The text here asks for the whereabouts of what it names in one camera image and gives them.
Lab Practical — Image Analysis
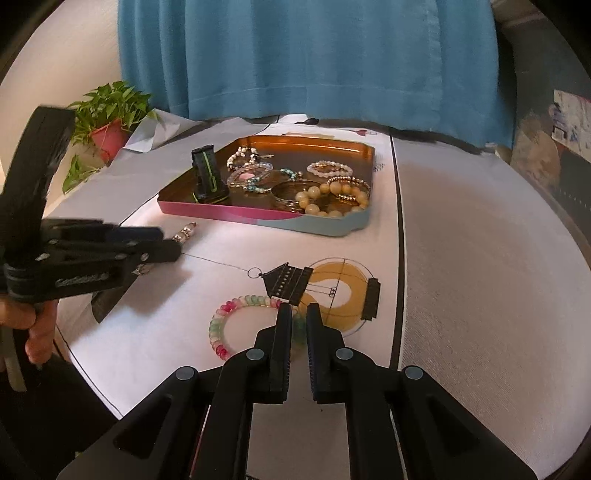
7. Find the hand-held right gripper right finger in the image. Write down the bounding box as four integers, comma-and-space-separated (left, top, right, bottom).
306, 303, 539, 480

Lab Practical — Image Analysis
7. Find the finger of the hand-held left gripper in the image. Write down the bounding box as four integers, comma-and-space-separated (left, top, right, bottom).
42, 219, 165, 246
44, 240, 182, 281

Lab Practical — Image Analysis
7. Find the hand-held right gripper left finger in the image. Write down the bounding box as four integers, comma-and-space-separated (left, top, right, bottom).
56, 304, 294, 480

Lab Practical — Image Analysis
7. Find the pink green bead bracelet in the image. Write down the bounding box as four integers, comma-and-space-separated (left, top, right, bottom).
210, 295, 306, 361

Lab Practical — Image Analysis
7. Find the clear pink bead bracelet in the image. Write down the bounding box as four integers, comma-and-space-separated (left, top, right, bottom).
227, 167, 274, 190

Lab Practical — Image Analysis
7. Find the white black bead bracelet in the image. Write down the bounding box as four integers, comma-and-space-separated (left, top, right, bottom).
225, 146, 260, 169

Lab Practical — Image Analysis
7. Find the yellow bead bracelet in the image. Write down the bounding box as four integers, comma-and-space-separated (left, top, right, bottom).
295, 182, 371, 219

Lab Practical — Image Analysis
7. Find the dark turquoise bead bracelet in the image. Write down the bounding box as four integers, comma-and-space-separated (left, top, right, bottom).
244, 167, 305, 193

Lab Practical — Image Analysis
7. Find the gold bead bracelet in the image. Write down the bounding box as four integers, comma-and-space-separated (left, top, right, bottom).
324, 175, 372, 205

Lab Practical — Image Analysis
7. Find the white pink bead bracelet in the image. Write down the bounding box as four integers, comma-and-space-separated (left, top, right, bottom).
306, 160, 355, 179

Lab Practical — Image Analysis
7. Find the orange tin tray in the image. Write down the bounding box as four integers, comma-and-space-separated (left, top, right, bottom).
157, 135, 376, 237

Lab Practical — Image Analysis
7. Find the person's left hand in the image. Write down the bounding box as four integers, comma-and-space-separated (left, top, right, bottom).
0, 298, 59, 368

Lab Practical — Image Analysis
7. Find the grey table cover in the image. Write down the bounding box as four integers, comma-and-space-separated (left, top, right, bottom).
65, 117, 278, 227

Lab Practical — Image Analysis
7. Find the white printed paper mat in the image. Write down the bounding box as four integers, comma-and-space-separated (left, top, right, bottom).
55, 115, 407, 480

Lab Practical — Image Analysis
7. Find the grey paper sheet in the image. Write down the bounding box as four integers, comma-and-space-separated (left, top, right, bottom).
122, 108, 204, 155

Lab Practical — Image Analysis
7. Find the black green watch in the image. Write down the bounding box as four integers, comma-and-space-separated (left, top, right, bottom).
191, 145, 230, 205

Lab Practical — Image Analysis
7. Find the potted green plant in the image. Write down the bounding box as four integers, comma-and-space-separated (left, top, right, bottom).
62, 80, 160, 195

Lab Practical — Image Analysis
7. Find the amber bangle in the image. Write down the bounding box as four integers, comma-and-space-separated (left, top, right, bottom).
271, 180, 317, 214

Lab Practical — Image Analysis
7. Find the white textured cloth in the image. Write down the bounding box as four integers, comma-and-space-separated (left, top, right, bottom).
390, 127, 591, 476

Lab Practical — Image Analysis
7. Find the person's dark clothing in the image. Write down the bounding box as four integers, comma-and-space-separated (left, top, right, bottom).
0, 351, 121, 480

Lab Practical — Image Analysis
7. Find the blue curtain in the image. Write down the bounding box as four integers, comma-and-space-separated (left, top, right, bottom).
117, 0, 515, 148

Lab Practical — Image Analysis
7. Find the paper wall sticker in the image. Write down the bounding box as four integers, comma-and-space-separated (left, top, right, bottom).
553, 89, 591, 155

